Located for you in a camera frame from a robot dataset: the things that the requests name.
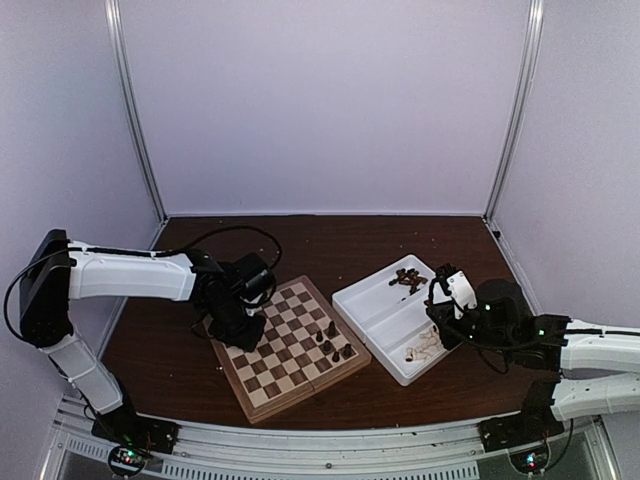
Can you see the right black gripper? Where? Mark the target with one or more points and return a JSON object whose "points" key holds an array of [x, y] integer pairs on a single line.
{"points": [[445, 311]]}

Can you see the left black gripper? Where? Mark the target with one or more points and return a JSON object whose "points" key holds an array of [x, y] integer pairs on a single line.
{"points": [[247, 341]]}

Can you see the dark chess king piece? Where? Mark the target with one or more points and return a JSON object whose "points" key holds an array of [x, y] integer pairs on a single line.
{"points": [[331, 331]]}

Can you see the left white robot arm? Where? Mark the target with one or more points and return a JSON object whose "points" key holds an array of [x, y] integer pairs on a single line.
{"points": [[65, 278]]}

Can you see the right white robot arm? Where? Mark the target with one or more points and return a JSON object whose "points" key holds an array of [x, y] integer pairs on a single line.
{"points": [[594, 368]]}

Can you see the white chess pieces pile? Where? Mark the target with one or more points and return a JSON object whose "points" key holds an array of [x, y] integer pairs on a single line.
{"points": [[427, 346]]}

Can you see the dark chess pieces pile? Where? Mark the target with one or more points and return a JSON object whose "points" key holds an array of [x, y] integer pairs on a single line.
{"points": [[410, 278]]}

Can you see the wooden chessboard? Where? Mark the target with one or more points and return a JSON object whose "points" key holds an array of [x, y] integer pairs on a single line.
{"points": [[288, 365]]}

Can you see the white divided plastic tray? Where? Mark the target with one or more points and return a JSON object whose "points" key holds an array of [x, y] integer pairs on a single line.
{"points": [[387, 319]]}

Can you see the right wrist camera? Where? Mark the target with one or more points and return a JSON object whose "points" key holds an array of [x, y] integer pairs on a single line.
{"points": [[457, 288]]}

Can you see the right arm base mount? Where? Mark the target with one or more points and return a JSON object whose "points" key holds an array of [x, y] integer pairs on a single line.
{"points": [[530, 425]]}

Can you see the aluminium frame rail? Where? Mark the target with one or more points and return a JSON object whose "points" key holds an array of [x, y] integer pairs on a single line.
{"points": [[207, 451]]}

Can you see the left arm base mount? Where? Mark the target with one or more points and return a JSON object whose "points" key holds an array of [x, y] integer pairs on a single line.
{"points": [[142, 433]]}

